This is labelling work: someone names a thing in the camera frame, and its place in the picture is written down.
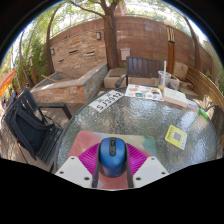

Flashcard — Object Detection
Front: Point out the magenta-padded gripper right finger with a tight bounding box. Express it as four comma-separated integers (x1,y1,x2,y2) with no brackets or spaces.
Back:
125,143,170,189

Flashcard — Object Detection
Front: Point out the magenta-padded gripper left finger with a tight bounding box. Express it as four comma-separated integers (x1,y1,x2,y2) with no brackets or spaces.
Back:
54,143,101,189

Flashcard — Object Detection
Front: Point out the blue and black computer mouse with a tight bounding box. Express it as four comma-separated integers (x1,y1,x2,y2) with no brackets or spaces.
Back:
97,136,128,178

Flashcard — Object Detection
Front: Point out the floral pink red mouse pad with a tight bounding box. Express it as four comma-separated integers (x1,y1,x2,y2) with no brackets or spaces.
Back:
67,130,158,191

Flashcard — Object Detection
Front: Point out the black slatted patio chair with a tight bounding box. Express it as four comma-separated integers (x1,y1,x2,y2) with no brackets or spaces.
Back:
3,88,73,168

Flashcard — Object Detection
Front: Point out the yellow square card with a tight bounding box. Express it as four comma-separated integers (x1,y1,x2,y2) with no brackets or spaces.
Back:
164,124,188,151

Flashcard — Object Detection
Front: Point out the black backpack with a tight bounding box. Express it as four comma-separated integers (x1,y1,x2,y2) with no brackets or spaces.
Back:
3,105,56,159

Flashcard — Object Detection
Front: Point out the thin white book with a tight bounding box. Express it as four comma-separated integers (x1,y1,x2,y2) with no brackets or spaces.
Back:
186,101,201,113

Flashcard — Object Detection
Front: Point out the white licence plate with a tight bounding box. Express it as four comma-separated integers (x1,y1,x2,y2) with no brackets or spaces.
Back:
88,89,125,114

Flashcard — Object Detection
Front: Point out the small green tube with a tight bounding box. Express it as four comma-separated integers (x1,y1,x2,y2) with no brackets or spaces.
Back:
198,108,211,120

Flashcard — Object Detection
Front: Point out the colourful printed sheet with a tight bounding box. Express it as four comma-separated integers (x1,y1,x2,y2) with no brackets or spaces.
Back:
124,83,166,102

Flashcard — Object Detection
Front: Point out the raised stone garden bed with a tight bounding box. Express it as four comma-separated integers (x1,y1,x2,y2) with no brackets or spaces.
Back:
30,62,109,105

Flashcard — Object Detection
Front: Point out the pale square planter box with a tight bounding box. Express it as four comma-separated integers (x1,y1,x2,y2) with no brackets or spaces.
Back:
168,77,182,91

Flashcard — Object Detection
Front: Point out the clear plastic cup with straw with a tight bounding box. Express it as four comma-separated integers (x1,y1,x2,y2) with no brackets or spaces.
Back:
157,60,172,92

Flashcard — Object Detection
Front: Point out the low concrete planter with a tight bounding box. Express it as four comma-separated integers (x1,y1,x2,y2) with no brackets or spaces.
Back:
103,68,159,89

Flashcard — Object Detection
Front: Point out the wooden slat fence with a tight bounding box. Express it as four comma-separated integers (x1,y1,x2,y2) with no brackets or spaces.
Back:
185,66,224,111

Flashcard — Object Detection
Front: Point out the dark wooden slatted chair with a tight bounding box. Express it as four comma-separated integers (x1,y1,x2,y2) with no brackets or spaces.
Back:
114,56,164,88

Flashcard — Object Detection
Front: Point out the beige stone slab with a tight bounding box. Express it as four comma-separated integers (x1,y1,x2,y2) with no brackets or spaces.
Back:
173,61,189,81

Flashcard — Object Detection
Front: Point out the orange parasol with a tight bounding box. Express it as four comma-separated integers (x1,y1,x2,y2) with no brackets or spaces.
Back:
0,69,17,98

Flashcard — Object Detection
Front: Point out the slim straight tree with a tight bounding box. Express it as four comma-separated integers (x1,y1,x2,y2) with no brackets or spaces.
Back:
183,14,203,73

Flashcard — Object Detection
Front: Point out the thick forked tree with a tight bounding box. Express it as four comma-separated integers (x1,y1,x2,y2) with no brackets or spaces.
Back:
66,0,126,70

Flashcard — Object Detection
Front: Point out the wooden garden lamp post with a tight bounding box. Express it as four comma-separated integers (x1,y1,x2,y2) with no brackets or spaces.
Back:
165,21,177,76

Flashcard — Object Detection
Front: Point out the grey wall utility box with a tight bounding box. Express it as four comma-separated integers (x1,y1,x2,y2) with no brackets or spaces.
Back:
119,48,132,61

